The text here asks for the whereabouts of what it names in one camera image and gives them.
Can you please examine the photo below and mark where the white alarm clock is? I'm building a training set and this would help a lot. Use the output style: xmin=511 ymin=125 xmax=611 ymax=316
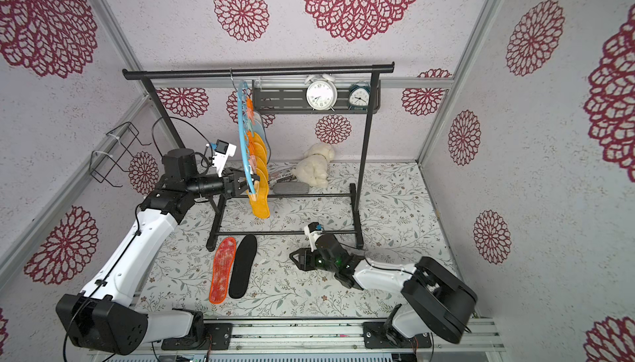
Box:
xmin=305 ymin=74 xmax=337 ymax=111

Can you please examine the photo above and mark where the black metal clothes rack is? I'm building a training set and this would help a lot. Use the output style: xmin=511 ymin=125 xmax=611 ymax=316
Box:
xmin=122 ymin=63 xmax=395 ymax=248

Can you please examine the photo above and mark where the hanging orange insole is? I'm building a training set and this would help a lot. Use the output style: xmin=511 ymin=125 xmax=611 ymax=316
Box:
xmin=246 ymin=132 xmax=268 ymax=173

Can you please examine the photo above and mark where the green alarm clock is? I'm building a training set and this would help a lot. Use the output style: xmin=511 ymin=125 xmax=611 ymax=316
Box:
xmin=348 ymin=82 xmax=370 ymax=110

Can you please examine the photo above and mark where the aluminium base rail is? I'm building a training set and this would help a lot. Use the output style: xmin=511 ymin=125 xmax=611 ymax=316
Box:
xmin=88 ymin=316 xmax=507 ymax=362

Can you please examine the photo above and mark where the red gel insole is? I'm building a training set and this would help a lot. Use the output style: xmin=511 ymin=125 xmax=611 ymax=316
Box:
xmin=208 ymin=236 xmax=237 ymax=305

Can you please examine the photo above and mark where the black wire wall basket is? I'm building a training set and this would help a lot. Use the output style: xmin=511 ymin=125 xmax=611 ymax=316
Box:
xmin=89 ymin=121 xmax=149 ymax=188

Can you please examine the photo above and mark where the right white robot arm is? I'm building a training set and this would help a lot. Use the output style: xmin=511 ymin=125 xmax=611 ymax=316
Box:
xmin=289 ymin=231 xmax=478 ymax=344

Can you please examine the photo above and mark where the grey fabric insole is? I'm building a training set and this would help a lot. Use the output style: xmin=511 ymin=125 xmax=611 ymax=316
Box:
xmin=271 ymin=181 xmax=310 ymax=195

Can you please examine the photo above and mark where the black insole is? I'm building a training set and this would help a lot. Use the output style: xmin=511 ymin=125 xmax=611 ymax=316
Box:
xmin=228 ymin=235 xmax=257 ymax=299

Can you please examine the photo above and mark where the orange insole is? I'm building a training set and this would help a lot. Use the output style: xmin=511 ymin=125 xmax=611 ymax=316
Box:
xmin=246 ymin=132 xmax=268 ymax=173
xmin=249 ymin=164 xmax=271 ymax=219

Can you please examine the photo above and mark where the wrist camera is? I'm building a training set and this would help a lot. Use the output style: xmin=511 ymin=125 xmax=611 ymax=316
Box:
xmin=303 ymin=221 xmax=323 ymax=251
xmin=207 ymin=140 xmax=236 ymax=175

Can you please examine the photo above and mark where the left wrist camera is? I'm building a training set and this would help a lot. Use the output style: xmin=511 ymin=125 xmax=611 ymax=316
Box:
xmin=207 ymin=140 xmax=236 ymax=175

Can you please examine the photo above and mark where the cream plush toy dog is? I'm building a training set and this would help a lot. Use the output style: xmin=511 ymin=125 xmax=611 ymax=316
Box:
xmin=292 ymin=142 xmax=335 ymax=188

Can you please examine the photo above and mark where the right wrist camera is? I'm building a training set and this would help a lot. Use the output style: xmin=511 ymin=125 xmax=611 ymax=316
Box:
xmin=303 ymin=221 xmax=323 ymax=251

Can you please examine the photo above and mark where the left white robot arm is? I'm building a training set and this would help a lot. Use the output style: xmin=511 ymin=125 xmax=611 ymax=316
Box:
xmin=56 ymin=148 xmax=269 ymax=355

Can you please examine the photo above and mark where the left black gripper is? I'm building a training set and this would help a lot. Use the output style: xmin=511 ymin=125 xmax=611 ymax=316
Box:
xmin=186 ymin=168 xmax=260 ymax=199

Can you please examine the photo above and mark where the blue round clip hanger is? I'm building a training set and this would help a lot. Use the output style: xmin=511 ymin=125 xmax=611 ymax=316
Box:
xmin=236 ymin=81 xmax=256 ymax=199

